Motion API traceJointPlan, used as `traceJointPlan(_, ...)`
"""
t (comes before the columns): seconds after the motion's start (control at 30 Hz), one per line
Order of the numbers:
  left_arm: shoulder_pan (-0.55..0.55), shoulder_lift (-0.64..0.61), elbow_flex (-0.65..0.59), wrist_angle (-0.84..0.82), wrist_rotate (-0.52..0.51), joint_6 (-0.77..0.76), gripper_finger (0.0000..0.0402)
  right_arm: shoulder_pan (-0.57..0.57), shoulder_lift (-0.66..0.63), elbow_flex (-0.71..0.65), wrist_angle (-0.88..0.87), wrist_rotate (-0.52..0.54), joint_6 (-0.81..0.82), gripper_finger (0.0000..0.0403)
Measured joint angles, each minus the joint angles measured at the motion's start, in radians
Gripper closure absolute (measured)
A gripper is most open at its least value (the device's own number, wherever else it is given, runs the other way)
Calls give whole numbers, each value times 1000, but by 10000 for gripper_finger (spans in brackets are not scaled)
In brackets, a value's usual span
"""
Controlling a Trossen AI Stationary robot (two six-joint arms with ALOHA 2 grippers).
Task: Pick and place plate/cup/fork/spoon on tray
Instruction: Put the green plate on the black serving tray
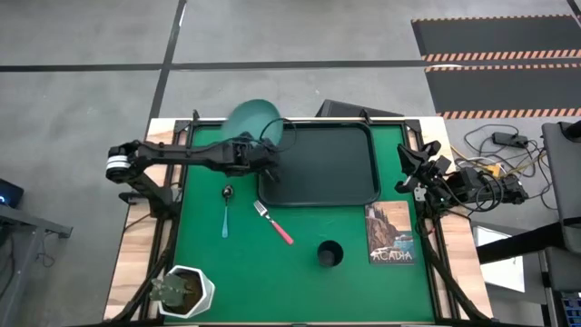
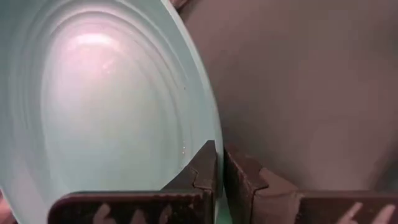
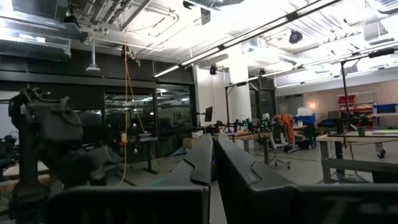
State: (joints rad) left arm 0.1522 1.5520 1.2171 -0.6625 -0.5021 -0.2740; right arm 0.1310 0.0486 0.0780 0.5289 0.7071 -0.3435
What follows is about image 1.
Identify white hexagonal plant pot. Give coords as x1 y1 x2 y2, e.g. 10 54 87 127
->
157 264 216 319

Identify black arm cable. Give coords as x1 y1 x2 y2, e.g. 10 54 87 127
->
260 116 298 154
469 172 506 213

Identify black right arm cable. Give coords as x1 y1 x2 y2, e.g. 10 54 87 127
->
469 172 506 213

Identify black floor mat orange stripes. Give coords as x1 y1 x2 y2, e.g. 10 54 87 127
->
424 63 581 121
410 15 581 64

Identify device with blue screen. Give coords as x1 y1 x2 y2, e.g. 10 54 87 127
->
560 290 581 327

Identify black metal table frame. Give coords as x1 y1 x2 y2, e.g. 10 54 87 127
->
103 108 494 327

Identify fork with pink handle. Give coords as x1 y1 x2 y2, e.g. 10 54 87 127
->
252 200 295 246

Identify green cactus plant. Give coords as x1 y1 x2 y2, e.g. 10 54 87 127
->
149 273 194 306

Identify yellow cable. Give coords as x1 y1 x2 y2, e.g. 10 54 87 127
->
453 152 548 179

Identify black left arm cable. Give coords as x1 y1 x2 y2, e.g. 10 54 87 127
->
260 116 298 154

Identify black device blue light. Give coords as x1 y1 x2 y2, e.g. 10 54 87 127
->
0 177 25 209

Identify black plastic tray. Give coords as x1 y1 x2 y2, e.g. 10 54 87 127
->
257 121 381 208

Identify green table mat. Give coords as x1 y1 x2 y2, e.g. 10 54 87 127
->
165 122 437 324

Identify black cup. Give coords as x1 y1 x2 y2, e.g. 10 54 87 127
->
316 240 345 268

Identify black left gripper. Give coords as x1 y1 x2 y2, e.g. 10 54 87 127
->
229 132 281 183

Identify teal round plate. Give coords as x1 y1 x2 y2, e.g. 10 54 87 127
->
221 98 285 147

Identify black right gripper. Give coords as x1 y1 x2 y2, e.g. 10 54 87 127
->
393 139 453 203

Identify grey metal desk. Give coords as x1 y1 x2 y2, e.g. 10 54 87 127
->
0 203 74 327

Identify Acadia lighthouse postcard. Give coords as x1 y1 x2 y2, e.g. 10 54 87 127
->
364 201 417 266

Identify spoon with blue handle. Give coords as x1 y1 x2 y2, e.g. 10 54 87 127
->
221 184 235 240

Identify white board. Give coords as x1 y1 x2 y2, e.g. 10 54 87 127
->
471 225 527 294

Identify black beam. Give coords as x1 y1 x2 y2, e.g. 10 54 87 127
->
476 221 566 265

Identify thin black desk cable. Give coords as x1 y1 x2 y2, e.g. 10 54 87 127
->
34 231 56 269

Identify grey cabinet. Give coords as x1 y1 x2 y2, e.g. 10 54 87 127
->
541 120 581 255

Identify tangled black floor cables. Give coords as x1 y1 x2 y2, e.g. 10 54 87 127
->
453 123 559 213

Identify black flat box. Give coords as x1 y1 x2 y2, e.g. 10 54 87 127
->
315 98 405 119

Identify black power adapter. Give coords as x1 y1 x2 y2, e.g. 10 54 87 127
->
492 131 530 148

